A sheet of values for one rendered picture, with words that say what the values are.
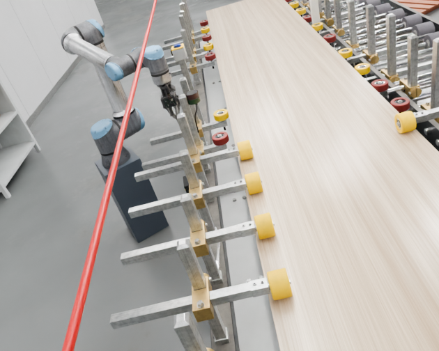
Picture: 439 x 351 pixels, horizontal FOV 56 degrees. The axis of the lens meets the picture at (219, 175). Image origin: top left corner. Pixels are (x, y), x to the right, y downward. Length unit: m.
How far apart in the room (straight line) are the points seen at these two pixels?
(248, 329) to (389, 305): 0.54
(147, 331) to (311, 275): 1.41
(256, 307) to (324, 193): 0.48
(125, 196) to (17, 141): 2.55
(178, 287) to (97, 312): 0.51
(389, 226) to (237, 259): 0.65
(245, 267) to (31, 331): 1.62
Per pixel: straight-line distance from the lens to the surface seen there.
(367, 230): 1.39
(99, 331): 2.65
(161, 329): 2.47
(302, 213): 1.47
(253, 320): 1.56
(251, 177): 1.56
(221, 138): 2.00
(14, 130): 5.11
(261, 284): 1.20
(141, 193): 2.85
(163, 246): 1.42
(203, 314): 1.20
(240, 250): 1.80
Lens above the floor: 1.87
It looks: 34 degrees down
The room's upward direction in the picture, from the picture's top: 17 degrees counter-clockwise
